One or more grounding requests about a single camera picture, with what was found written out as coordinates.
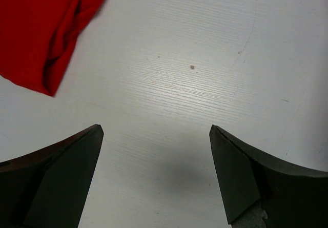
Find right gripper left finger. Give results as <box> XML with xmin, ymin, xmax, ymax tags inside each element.
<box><xmin>1</xmin><ymin>125</ymin><xmax>104</xmax><ymax>227</ymax></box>

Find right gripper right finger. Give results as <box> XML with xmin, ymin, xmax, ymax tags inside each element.
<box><xmin>209</xmin><ymin>125</ymin><xmax>327</xmax><ymax>227</ymax></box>

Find red t shirt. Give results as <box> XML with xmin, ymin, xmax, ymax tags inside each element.
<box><xmin>1</xmin><ymin>0</ymin><xmax>105</xmax><ymax>96</ymax></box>

